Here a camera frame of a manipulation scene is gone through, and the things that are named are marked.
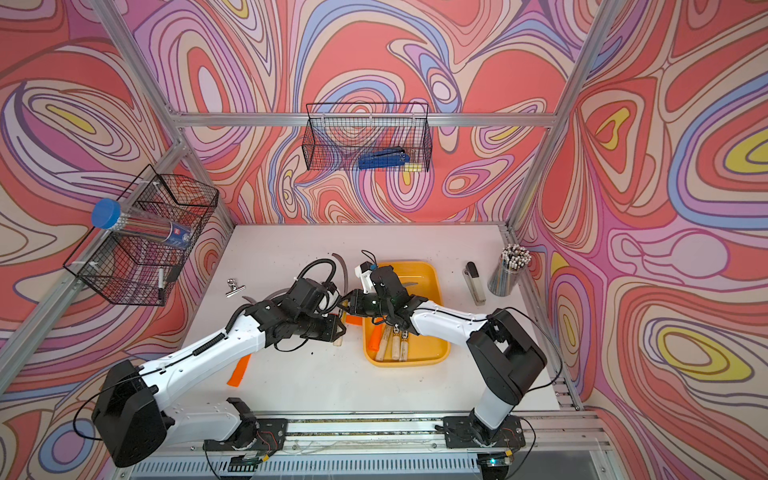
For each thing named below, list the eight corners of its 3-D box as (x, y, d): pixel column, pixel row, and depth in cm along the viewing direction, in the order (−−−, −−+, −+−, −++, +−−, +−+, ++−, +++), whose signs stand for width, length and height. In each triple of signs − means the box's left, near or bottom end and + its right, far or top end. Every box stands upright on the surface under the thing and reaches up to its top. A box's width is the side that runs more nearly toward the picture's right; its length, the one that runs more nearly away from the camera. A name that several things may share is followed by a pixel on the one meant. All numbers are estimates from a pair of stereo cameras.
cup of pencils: (489, 297, 101) (506, 263, 86) (485, 279, 106) (500, 244, 91) (512, 297, 101) (533, 263, 86) (507, 279, 106) (526, 244, 91)
